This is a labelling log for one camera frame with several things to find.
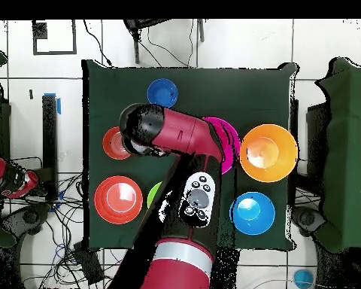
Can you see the lime green plastic bowl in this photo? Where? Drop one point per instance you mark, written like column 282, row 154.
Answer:
column 153, row 192

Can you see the large pink plastic bowl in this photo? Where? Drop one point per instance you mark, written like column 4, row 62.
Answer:
column 228, row 141

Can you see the small dark blue bowl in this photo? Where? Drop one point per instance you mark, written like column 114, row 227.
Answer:
column 162, row 91

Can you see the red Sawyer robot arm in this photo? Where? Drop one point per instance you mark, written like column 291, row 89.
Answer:
column 183, row 132

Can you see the small red-orange plastic bowl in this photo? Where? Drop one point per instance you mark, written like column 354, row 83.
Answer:
column 112, row 144

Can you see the wide red-orange plastic bowl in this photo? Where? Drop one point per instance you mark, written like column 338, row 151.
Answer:
column 118, row 200

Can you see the large orange plastic bowl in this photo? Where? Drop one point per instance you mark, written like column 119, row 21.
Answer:
column 267, row 153

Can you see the light blue plastic bowl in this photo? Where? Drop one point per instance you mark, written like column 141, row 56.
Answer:
column 252, row 213

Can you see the long black bar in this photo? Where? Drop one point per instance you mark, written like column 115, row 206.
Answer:
column 49, row 150

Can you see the blue tape strip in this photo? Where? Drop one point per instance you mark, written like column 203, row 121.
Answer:
column 58, row 106

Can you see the black power brick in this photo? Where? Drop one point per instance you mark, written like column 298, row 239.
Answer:
column 88, row 265

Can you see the dark grey floor equipment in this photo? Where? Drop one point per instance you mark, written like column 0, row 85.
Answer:
column 307, row 219

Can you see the small black floor marker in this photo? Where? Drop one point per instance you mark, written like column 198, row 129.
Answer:
column 31, row 94

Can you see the black round floor stand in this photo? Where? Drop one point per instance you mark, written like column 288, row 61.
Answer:
column 27, row 216

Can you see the light blue round floor object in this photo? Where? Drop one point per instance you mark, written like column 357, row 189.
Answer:
column 303, row 278

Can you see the black camera tripod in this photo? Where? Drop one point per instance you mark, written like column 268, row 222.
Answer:
column 137, row 51

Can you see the black square floor frame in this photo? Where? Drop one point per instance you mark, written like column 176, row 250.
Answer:
column 39, row 30

